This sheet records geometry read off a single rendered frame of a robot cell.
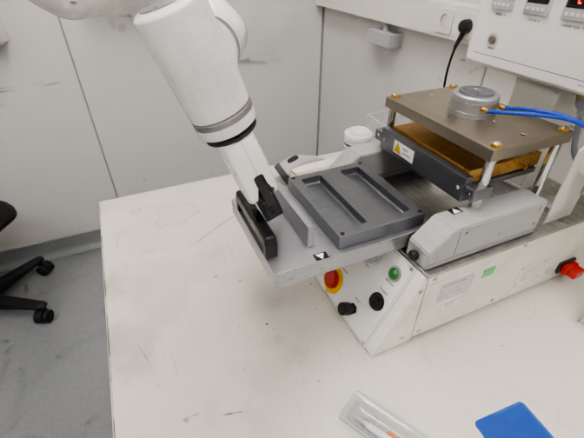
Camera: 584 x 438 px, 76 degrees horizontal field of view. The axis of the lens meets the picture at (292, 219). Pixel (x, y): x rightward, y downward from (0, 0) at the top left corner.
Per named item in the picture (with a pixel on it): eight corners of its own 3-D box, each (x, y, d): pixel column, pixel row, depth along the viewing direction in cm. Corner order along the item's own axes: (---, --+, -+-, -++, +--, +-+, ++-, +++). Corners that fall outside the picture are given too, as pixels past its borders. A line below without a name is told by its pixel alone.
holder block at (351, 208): (360, 171, 79) (361, 161, 77) (423, 224, 64) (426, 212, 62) (288, 189, 73) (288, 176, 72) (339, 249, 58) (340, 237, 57)
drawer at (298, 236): (362, 183, 82) (367, 150, 78) (430, 242, 66) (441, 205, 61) (233, 215, 73) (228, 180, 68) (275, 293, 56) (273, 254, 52)
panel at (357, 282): (297, 250, 91) (329, 183, 84) (364, 348, 69) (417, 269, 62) (290, 249, 90) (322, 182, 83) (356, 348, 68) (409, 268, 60)
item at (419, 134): (453, 130, 84) (465, 88, 78) (541, 175, 67) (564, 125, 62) (389, 144, 78) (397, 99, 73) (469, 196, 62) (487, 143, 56)
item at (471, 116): (465, 121, 88) (481, 63, 81) (597, 182, 66) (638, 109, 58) (379, 138, 80) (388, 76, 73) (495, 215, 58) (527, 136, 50)
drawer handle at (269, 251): (247, 206, 68) (245, 187, 66) (278, 256, 57) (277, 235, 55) (236, 209, 68) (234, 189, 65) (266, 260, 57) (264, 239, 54)
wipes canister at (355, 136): (358, 163, 128) (362, 122, 119) (372, 175, 122) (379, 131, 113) (335, 169, 125) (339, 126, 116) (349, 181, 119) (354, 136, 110)
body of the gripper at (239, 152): (193, 121, 53) (227, 180, 61) (211, 150, 46) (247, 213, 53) (239, 96, 54) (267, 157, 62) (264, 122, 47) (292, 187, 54)
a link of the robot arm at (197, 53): (204, 94, 53) (180, 131, 47) (153, -5, 45) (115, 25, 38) (257, 81, 50) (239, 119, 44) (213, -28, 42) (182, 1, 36)
